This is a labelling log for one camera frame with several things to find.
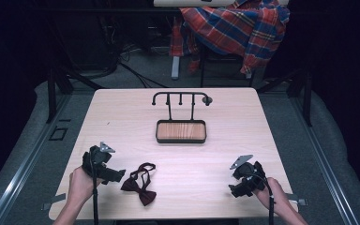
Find black metal stand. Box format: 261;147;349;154
44;65;104;125
255;67;314;128

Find red blue plaid shirt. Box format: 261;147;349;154
168;0;292;76

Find dark red bow tie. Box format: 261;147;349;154
120;162;158;207

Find black chair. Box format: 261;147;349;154
199;43;255;89

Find black floor cables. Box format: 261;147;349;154
99;41;171;89

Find metal floor rail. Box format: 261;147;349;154
289;93;360;225
0;93;73;225

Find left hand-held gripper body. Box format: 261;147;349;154
82;142;117;181

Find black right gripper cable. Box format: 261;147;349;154
247;173;276;225

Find black rack with wooden tray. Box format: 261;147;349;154
151;91;214;145

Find person's right hand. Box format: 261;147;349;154
252;176;293;218

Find white desk leg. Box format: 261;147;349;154
171;55;181;81

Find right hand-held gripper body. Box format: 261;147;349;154
229;154;267;192

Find grey table bracket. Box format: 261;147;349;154
40;192;68;212
285;192;308;208

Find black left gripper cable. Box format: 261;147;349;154
88;152;99;225

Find person's left hand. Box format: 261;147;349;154
67;166;105;208

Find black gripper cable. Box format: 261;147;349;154
247;173;276;225
88;152;99;225

